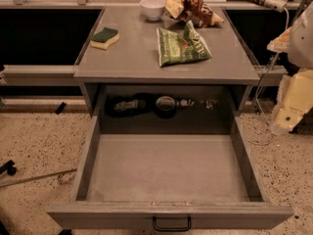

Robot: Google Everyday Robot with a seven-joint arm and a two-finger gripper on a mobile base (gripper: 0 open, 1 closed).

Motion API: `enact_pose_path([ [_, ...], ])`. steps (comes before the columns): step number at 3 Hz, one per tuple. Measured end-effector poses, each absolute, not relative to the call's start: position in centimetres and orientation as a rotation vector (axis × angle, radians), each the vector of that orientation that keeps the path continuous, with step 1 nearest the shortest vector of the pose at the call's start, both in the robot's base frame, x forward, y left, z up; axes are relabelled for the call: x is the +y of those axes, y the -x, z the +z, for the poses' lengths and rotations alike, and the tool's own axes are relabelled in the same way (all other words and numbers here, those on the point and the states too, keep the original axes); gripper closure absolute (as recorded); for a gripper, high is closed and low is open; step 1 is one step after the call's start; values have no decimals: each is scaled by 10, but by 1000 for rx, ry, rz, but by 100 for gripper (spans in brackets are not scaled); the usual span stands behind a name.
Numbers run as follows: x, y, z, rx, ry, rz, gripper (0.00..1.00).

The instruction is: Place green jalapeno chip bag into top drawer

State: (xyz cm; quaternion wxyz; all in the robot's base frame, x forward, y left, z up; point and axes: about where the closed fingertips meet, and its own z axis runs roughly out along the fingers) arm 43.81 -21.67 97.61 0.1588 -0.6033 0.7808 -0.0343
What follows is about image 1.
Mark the open grey top drawer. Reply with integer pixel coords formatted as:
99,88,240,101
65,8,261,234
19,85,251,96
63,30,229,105
47,117,293,230

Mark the green yellow sponge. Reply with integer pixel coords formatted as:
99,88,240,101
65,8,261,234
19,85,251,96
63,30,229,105
90,27,119,50

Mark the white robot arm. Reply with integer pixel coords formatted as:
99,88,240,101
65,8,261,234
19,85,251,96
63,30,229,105
267,3,313,135

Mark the white ceramic bowl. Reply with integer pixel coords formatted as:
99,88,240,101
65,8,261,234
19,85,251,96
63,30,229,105
140,0,165,21

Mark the black drawer handle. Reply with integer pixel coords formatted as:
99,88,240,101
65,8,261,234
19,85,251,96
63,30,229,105
153,216,192,232

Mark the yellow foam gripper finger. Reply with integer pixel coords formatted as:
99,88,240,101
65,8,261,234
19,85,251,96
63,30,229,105
270,70,313,135

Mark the white cable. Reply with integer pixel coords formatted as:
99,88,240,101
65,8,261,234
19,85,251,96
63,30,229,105
253,7,291,126

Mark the green jalapeno chip bag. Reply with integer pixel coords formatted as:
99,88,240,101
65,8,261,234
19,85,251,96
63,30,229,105
156,21,212,67

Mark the black caster foot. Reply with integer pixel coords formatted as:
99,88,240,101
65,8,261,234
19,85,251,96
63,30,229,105
0,160,17,175

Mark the small black block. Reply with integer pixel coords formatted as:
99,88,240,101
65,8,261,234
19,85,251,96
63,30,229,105
55,102,67,115

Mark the dark round tape roll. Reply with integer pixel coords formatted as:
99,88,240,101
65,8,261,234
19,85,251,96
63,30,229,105
156,96,176,118

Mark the thin metal rod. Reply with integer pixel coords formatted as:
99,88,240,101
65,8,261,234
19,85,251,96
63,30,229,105
0,168,77,188

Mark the brown yellow chip bag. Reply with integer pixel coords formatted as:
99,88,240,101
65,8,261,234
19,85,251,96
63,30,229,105
164,0,224,27

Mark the black bundle under cabinet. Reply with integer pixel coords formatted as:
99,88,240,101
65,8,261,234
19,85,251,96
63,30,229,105
105,93,155,118

